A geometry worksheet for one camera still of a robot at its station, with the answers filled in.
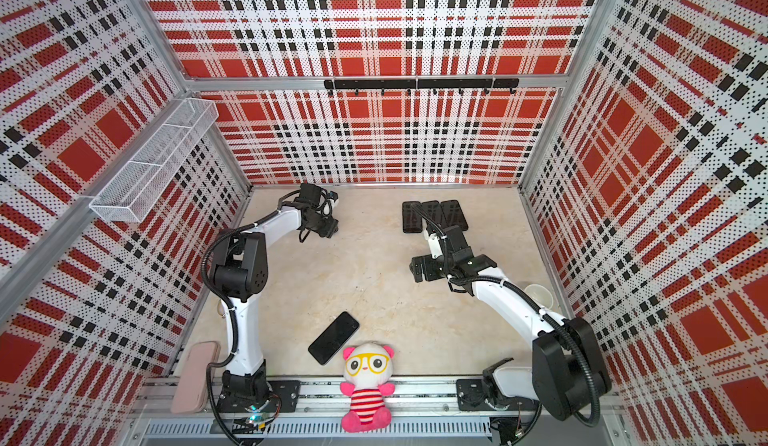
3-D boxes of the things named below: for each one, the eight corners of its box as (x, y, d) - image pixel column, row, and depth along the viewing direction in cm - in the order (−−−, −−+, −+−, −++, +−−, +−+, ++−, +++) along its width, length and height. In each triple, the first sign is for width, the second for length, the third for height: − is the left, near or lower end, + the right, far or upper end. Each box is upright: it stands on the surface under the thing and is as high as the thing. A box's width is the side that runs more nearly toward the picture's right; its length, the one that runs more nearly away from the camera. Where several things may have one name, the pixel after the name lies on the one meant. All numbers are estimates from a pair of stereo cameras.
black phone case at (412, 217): (402, 234, 111) (402, 228, 108) (402, 207, 120) (402, 201, 117) (422, 234, 111) (423, 228, 108) (421, 207, 120) (421, 201, 117)
